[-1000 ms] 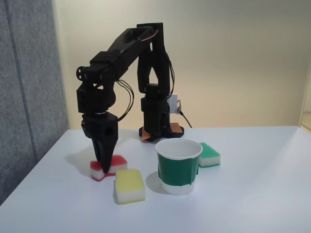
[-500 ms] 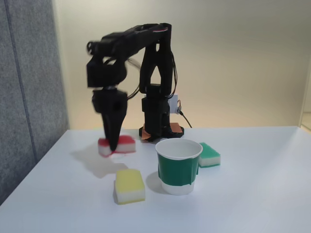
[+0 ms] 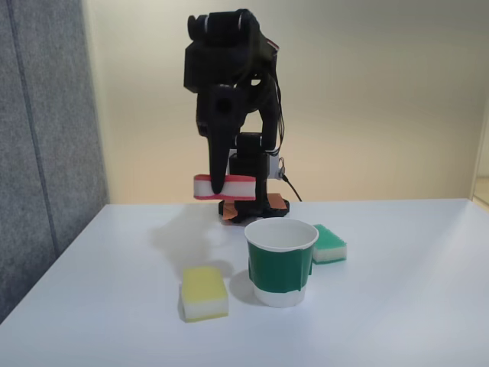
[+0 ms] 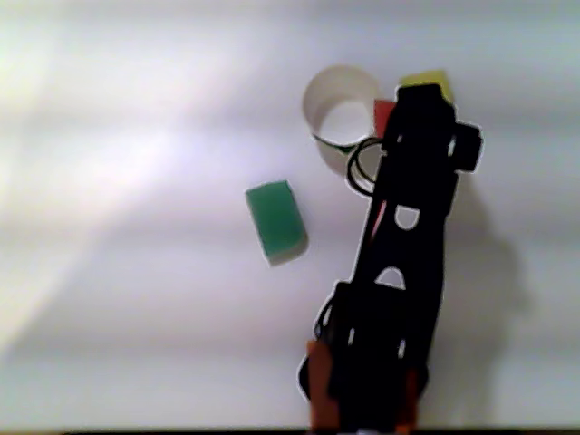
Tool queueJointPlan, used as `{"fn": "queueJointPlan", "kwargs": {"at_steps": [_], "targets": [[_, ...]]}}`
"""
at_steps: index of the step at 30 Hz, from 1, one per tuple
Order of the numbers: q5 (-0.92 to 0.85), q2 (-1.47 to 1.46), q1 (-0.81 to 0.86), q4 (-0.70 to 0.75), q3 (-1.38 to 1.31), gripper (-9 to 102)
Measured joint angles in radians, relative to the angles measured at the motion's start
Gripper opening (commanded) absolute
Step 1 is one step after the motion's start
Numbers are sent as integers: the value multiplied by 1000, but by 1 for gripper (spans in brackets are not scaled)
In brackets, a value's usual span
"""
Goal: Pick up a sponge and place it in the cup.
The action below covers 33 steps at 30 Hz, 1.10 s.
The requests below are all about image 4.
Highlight yellow and white sponge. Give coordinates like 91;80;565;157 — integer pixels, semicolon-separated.
398;68;455;105

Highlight thin black wire loops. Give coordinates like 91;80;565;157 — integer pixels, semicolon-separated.
345;137;387;197

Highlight red and white sponge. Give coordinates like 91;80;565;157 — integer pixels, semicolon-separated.
372;99;398;137

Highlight green and white sponge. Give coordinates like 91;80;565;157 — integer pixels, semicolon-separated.
245;179;310;268

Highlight white paper cup green tape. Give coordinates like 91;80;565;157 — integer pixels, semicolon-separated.
302;64;382;179

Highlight orange tape piece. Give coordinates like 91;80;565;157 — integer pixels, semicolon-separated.
305;339;340;431

